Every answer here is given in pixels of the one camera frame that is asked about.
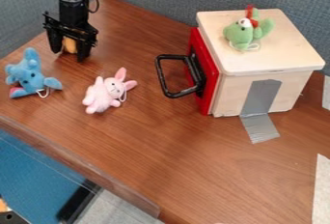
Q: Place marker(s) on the blue plush elephant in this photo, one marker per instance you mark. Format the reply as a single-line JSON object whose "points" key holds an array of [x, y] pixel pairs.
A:
{"points": [[29, 75]]}

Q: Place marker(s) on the yellow plush toy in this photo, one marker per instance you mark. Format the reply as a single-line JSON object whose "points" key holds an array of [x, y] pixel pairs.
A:
{"points": [[69, 45]]}

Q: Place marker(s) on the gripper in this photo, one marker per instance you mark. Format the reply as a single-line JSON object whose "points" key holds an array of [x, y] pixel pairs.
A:
{"points": [[72, 22]]}

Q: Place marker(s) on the pink plush rabbit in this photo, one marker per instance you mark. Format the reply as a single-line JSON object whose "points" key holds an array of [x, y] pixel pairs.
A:
{"points": [[105, 92]]}

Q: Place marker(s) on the cabinet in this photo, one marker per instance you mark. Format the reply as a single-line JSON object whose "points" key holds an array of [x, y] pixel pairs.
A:
{"points": [[262, 63]]}

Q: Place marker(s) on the drawer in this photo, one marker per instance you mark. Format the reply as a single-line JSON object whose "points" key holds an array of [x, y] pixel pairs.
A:
{"points": [[193, 73]]}

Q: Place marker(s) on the green plush frog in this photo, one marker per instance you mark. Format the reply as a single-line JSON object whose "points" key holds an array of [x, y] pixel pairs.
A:
{"points": [[247, 30]]}

